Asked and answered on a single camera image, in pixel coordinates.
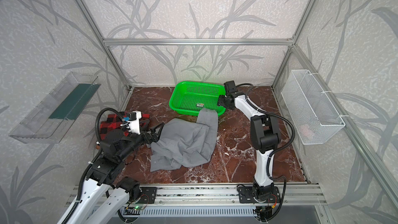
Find green plastic basket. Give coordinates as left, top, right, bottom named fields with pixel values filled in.
left=169, top=82, right=226, bottom=116

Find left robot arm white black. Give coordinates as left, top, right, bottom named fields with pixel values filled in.
left=58, top=107, right=164, bottom=224

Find aluminium front rail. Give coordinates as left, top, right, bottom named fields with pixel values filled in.
left=66, top=184, right=327, bottom=207

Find white wire mesh basket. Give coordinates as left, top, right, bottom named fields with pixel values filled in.
left=282, top=69, right=345, bottom=145

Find red black plaid folded shirt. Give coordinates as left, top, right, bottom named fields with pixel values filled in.
left=99, top=114, right=150, bottom=140

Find clear plastic wall bin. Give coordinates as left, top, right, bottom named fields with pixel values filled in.
left=9, top=72, right=101, bottom=144

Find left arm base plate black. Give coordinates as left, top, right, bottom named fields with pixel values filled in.
left=137, top=187, right=158, bottom=204

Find grey long sleeve shirt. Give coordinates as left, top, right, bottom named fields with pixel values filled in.
left=150, top=108, right=218, bottom=172

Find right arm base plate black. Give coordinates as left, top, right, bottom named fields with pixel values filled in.
left=236, top=185, right=282, bottom=205

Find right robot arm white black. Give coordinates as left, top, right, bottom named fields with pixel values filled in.
left=217, top=81, right=295, bottom=202

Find pink item in wire basket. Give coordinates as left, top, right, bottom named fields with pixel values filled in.
left=299, top=124, right=315, bottom=139

